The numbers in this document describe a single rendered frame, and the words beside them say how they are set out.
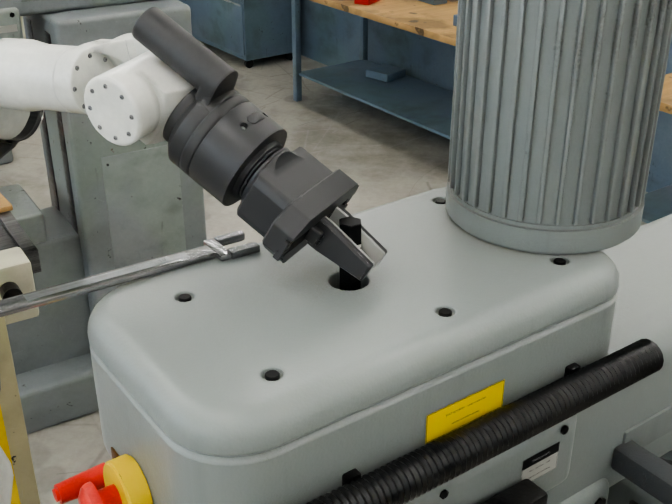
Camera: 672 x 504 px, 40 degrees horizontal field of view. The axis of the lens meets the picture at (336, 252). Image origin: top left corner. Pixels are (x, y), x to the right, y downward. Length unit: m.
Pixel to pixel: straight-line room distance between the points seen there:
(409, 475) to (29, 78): 0.52
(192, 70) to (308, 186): 0.14
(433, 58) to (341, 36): 1.20
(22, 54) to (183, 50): 0.21
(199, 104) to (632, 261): 0.61
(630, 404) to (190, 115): 0.57
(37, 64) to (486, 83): 0.43
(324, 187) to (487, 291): 0.17
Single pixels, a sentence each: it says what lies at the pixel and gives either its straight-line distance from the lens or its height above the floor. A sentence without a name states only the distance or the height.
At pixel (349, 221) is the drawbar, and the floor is 1.95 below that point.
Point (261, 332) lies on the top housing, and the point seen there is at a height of 1.89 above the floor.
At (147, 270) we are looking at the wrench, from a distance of 0.86.
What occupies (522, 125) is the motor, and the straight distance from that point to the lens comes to 0.86.
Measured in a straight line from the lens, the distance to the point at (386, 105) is 6.59.
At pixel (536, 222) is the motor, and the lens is 0.89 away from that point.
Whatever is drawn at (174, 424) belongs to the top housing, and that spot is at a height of 1.87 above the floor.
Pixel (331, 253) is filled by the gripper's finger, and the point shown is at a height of 1.92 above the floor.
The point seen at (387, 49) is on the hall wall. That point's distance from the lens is 7.64.
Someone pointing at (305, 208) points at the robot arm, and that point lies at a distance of 0.78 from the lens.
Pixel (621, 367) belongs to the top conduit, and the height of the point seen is 1.80.
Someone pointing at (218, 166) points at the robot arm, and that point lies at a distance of 0.81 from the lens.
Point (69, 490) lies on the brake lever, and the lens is 0.92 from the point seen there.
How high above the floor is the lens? 2.30
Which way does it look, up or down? 27 degrees down
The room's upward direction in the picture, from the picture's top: straight up
